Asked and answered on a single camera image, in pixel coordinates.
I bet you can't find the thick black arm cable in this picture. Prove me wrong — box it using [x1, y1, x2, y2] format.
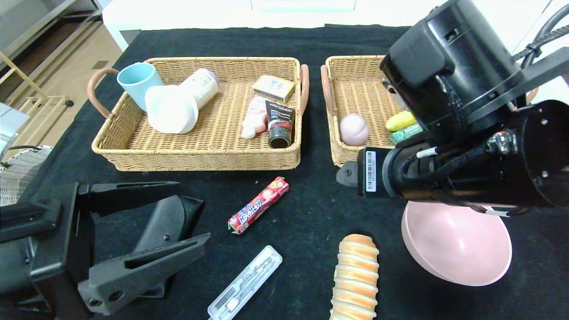
[511, 4, 569, 60]

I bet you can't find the pink peach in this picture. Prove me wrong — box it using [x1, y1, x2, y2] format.
[339, 113, 370, 146]

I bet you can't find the black tablecloth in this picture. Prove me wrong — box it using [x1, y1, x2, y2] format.
[0, 24, 569, 320]

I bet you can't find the white round plastic container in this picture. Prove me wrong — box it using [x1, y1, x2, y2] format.
[144, 84, 199, 135]

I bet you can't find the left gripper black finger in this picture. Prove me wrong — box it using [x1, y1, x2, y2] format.
[78, 180, 182, 217]
[77, 232, 212, 316]

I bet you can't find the light wooden rack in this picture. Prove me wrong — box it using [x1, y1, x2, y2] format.
[0, 51, 74, 147]

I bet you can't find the woven wicker basket with handles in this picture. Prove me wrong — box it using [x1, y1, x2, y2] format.
[320, 55, 539, 168]
[87, 56, 310, 172]

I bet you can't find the white low bench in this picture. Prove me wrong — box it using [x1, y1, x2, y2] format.
[102, 0, 445, 52]

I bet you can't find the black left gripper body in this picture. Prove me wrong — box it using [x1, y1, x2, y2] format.
[0, 181, 96, 320]

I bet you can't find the grey metal shelf frame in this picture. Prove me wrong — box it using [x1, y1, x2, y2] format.
[0, 0, 104, 60]

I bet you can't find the black leather glasses case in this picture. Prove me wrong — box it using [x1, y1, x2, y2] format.
[133, 195, 206, 298]

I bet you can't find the red Hi-Chew candy pack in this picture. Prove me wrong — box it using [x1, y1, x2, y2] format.
[228, 176, 290, 235]

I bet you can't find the thin braided black cable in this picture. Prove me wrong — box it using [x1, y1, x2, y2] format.
[398, 146, 512, 218]

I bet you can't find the pink tube white cap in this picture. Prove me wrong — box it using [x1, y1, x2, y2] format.
[240, 96, 269, 140]

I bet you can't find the white woven chair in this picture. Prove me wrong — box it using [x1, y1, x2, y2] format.
[0, 146, 54, 207]

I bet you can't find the clear plastic cutlery case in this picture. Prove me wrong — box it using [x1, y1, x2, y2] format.
[208, 245, 283, 320]

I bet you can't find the small yellow card box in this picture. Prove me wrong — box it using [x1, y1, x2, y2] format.
[252, 75, 296, 104]

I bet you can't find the yellow banana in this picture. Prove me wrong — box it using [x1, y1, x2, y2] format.
[385, 111, 418, 132]

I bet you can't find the striped bread roll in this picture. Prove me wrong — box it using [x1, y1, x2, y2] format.
[329, 234, 380, 320]

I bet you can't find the black tube red label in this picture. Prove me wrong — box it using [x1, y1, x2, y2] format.
[265, 100, 296, 149]

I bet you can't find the pink bowl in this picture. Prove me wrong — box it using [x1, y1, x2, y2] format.
[401, 200, 513, 287]

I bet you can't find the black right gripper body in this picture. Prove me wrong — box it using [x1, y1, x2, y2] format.
[357, 141, 444, 204]

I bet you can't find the light blue plastic cup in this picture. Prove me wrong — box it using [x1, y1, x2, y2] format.
[116, 62, 164, 112]

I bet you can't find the green gum pack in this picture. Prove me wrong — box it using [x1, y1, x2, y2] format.
[389, 123, 423, 146]

